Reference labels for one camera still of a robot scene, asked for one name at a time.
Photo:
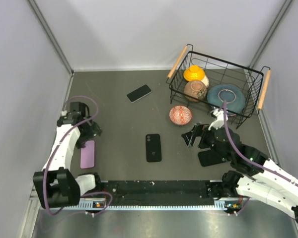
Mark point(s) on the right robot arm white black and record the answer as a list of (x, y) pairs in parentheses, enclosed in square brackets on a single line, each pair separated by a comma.
[(254, 174)]

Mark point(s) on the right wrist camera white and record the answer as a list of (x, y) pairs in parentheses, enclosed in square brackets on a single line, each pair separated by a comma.
[(219, 119)]

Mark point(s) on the yellow ribbed bowl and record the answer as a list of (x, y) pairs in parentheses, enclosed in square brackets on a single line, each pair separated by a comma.
[(194, 72)]

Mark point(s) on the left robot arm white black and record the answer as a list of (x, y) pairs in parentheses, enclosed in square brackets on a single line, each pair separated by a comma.
[(55, 185)]

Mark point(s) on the red patterned bowl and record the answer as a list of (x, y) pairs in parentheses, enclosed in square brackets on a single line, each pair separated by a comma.
[(180, 115)]

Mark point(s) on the blue ceramic plate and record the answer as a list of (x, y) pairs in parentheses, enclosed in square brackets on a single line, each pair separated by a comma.
[(235, 100)]

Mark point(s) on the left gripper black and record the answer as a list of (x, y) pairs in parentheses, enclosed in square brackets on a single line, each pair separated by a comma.
[(94, 130)]

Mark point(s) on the black screen white smartphone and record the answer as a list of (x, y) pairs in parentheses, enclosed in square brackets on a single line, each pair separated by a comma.
[(139, 93)]

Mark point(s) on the black phone case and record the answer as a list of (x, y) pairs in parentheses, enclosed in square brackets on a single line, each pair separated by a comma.
[(211, 158), (153, 148)]

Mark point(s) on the purple smartphone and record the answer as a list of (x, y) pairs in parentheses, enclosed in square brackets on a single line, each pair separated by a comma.
[(87, 155)]

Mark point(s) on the brown ceramic cup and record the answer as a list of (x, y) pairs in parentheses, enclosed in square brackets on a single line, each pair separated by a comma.
[(195, 90)]

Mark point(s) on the black wire basket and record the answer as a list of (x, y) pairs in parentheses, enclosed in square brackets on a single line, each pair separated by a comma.
[(253, 83)]

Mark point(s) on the white bowl in basket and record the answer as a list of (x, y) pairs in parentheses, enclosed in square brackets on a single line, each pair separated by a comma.
[(205, 81)]

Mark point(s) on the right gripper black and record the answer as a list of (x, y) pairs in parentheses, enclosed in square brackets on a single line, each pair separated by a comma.
[(199, 130)]

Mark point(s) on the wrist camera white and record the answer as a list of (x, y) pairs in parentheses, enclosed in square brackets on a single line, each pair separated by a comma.
[(63, 113), (219, 119)]

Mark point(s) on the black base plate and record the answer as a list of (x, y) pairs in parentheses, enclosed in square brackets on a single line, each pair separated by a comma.
[(202, 188)]

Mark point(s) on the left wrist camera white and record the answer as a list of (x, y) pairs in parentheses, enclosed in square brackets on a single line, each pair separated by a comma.
[(63, 113)]

